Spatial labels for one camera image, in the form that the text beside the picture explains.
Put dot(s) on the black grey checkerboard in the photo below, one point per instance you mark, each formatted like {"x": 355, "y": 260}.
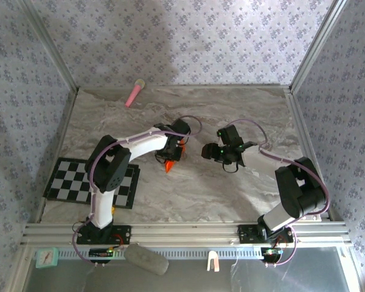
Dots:
{"x": 64, "y": 182}

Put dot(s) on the yellow toy block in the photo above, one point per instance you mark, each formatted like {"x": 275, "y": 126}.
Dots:
{"x": 113, "y": 210}

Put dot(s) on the long aluminium frame rail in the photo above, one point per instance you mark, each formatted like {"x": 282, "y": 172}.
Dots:
{"x": 185, "y": 234}

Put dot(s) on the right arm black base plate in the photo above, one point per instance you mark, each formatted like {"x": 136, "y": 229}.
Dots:
{"x": 246, "y": 234}

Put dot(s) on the teal square clock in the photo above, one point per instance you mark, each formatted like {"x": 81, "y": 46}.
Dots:
{"x": 47, "y": 258}

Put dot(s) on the slanted aluminium frame post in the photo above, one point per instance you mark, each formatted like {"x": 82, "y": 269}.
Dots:
{"x": 316, "y": 45}
{"x": 48, "y": 45}

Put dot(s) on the pink toy microphone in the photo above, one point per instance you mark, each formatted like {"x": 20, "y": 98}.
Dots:
{"x": 134, "y": 94}

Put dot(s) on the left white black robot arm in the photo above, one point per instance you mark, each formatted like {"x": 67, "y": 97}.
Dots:
{"x": 102, "y": 210}

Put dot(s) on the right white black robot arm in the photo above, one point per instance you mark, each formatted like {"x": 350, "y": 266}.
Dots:
{"x": 298, "y": 194}

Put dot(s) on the white plastic hook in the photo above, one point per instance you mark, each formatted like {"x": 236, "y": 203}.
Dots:
{"x": 213, "y": 258}

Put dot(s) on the grey oblong pad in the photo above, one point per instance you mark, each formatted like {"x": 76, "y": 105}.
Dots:
{"x": 146, "y": 259}

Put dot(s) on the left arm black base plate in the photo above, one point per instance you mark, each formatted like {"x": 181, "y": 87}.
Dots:
{"x": 121, "y": 235}

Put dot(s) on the aluminium side rail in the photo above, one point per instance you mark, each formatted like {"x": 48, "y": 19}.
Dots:
{"x": 61, "y": 143}
{"x": 307, "y": 137}

